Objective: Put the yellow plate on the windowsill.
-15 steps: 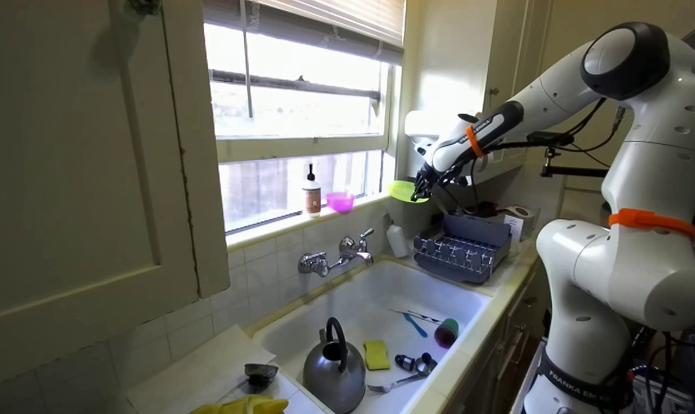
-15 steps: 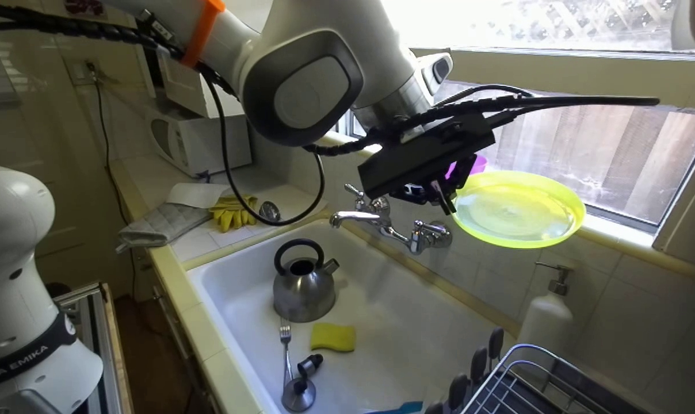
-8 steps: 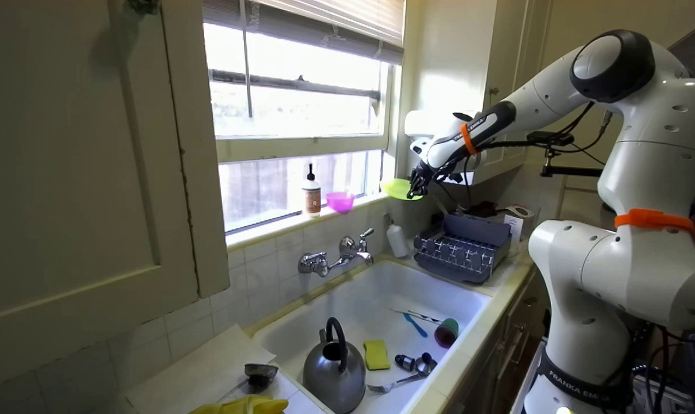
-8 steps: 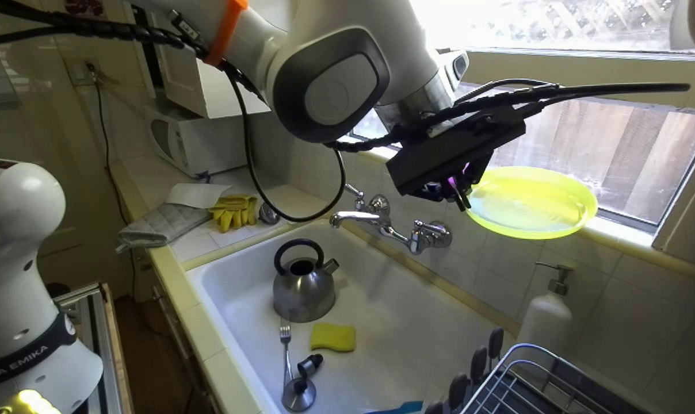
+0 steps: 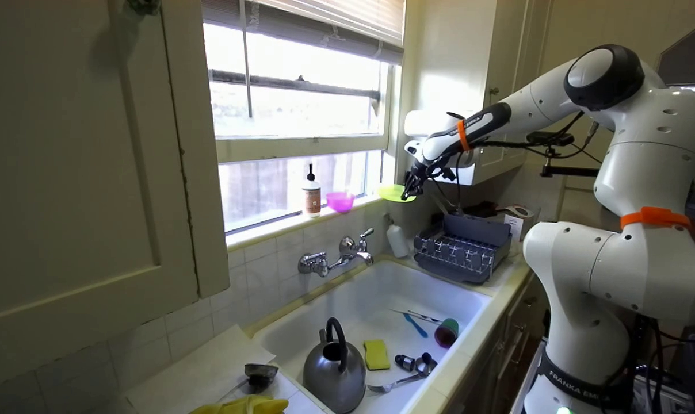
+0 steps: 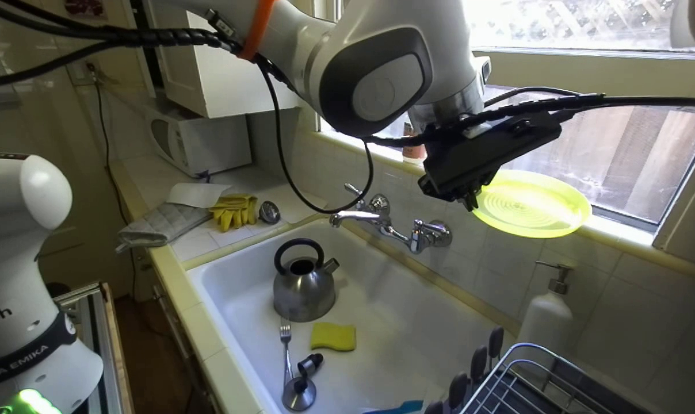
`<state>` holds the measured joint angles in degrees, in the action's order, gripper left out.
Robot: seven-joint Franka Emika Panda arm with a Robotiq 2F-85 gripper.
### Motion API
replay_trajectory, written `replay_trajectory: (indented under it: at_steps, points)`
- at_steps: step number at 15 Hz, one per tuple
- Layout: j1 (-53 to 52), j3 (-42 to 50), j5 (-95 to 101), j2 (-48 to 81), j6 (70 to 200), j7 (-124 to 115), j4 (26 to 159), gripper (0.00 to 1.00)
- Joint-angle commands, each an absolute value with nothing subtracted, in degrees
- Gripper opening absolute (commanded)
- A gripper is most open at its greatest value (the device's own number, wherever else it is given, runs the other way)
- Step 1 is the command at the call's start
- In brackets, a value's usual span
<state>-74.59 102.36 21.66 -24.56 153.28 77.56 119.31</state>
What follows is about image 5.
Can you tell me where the grey wire dish rack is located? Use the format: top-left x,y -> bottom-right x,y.
413,213 -> 515,287

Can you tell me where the kitchen window frame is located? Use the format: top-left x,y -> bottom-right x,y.
197,0 -> 407,250

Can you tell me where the green and red cup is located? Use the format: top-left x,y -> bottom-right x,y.
432,316 -> 462,352

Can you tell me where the chrome wall faucet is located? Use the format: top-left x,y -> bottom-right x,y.
296,225 -> 377,281

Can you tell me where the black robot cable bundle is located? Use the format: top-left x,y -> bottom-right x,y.
425,112 -> 695,414

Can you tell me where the yellow sponge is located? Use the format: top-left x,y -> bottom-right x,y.
361,339 -> 393,375

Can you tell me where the blue brush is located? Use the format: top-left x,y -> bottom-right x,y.
399,309 -> 443,340

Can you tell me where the steel fork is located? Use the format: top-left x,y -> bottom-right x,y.
367,371 -> 429,396

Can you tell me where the cream cabinet door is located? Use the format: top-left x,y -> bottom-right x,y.
0,0 -> 233,396

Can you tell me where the white soap dispenser bottle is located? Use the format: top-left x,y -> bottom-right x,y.
383,213 -> 413,263

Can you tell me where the window blind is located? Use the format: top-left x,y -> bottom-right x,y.
241,0 -> 407,52

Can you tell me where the small orange strap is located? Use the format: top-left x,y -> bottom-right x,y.
453,113 -> 475,154

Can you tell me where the pink plastic bowl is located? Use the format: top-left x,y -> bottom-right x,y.
325,192 -> 359,216

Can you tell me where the large orange strap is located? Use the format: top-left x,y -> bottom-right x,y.
617,202 -> 695,232

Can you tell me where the white ceramic sink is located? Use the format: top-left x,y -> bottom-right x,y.
249,258 -> 494,414

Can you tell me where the white cardboard box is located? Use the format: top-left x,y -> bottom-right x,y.
497,202 -> 539,241

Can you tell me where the steel kettle black handle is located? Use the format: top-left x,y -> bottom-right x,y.
300,316 -> 369,414

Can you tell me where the brown pump soap bottle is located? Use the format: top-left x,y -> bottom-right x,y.
300,161 -> 325,218

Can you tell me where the black handled can opener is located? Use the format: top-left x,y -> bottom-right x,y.
393,350 -> 440,381

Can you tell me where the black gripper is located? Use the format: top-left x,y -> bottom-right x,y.
400,153 -> 453,198

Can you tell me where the yellow cloth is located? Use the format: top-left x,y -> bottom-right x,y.
188,393 -> 292,414

